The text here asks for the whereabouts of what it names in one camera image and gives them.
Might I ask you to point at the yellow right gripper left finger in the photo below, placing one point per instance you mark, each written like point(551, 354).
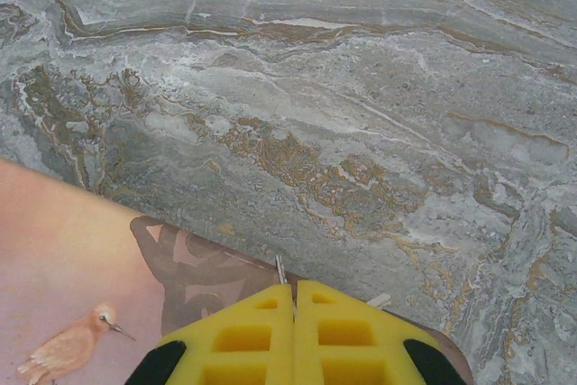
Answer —
point(252, 340)

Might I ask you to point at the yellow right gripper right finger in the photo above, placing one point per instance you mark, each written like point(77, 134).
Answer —
point(360, 340)

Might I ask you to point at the pink picture card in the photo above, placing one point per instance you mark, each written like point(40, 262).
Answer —
point(67, 245)

